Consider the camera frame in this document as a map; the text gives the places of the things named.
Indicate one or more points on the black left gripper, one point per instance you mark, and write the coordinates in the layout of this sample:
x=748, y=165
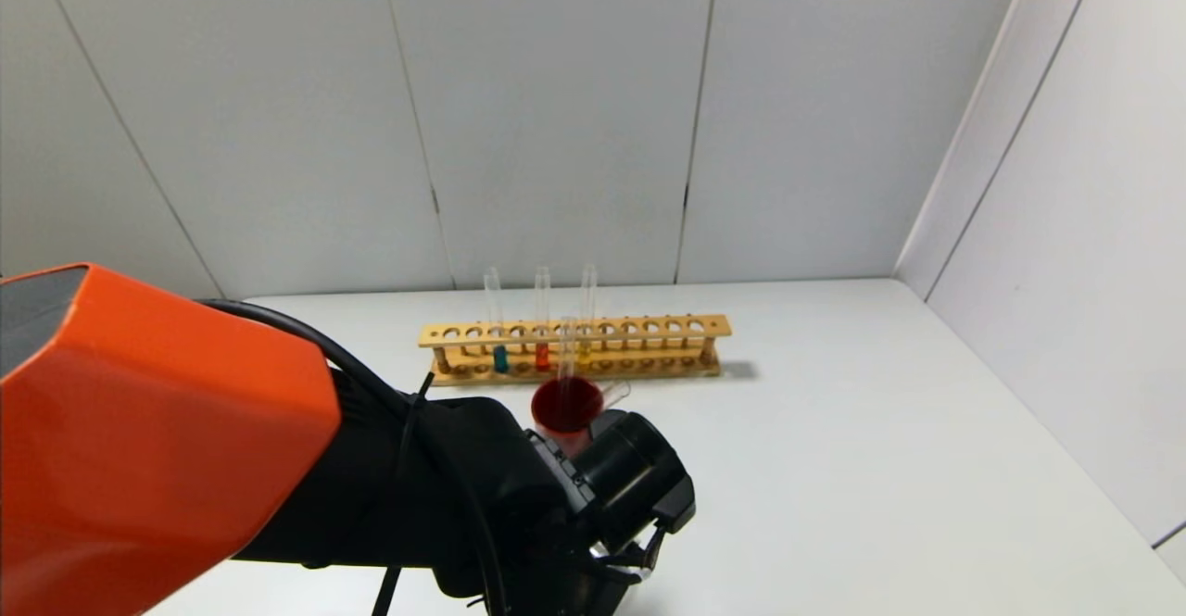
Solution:
x=625, y=477

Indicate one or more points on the test tube with blue pigment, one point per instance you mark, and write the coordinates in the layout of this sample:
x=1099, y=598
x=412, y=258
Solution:
x=500, y=358

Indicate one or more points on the orange and black left arm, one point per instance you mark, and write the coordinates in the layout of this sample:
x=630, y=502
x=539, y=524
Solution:
x=139, y=431

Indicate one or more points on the empty glass test tube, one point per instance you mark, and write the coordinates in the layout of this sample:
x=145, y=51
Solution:
x=566, y=357
x=616, y=392

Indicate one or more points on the test tube with yellow pigment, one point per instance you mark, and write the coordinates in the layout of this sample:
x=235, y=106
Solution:
x=585, y=353

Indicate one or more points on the test tube with red pigment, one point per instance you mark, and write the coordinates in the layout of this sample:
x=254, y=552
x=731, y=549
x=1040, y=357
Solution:
x=542, y=357

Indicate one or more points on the wooden test tube rack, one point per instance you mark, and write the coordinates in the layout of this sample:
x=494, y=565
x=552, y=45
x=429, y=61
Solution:
x=718, y=324

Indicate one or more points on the dark red plastic cup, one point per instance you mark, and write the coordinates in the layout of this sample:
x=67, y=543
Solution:
x=565, y=403

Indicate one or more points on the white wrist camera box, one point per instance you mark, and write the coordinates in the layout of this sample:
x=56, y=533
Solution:
x=675, y=505

